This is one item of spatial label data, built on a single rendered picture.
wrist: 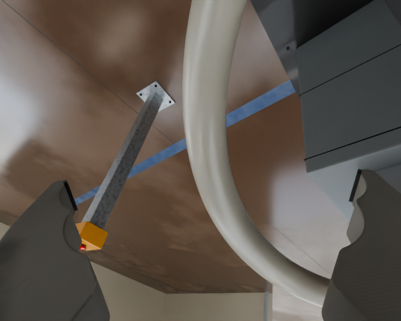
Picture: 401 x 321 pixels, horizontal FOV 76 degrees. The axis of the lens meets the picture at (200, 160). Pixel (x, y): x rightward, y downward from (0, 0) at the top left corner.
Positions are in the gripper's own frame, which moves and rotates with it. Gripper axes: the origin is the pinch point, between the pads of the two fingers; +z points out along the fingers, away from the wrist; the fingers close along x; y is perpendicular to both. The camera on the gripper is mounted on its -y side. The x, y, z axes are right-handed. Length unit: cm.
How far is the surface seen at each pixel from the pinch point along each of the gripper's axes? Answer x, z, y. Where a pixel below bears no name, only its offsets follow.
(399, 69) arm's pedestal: 62, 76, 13
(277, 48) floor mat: 38, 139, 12
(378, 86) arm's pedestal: 56, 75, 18
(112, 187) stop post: -49, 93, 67
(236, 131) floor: 20, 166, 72
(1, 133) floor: -204, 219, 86
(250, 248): 3.3, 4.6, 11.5
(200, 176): -0.7, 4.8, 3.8
